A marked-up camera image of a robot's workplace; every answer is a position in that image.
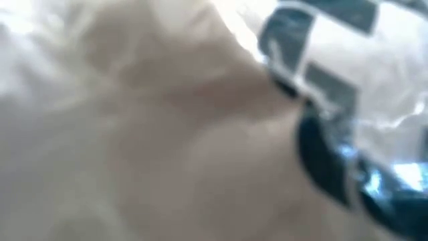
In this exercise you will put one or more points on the white packet with dark print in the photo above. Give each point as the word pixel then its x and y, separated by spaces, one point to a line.
pixel 351 67

